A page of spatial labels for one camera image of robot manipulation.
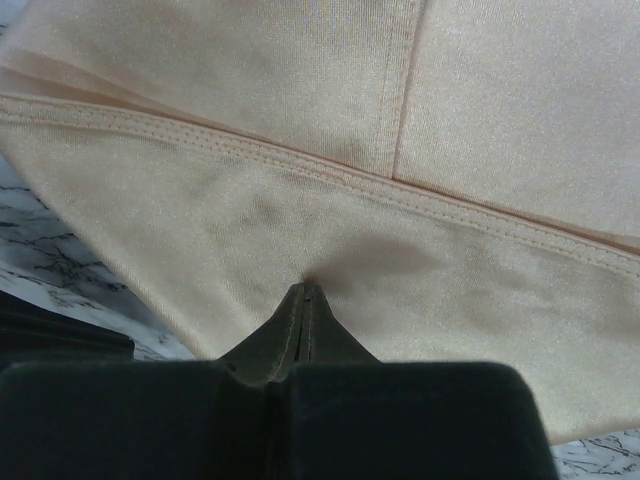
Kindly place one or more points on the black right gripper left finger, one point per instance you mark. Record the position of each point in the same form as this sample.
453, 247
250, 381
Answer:
125, 419

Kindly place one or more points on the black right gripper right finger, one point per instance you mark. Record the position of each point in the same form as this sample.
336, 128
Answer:
345, 415

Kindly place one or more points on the peach cloth napkin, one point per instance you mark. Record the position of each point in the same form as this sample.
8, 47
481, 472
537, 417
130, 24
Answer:
461, 177

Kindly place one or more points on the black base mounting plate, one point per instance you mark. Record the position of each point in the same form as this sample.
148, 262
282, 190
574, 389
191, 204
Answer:
31, 333

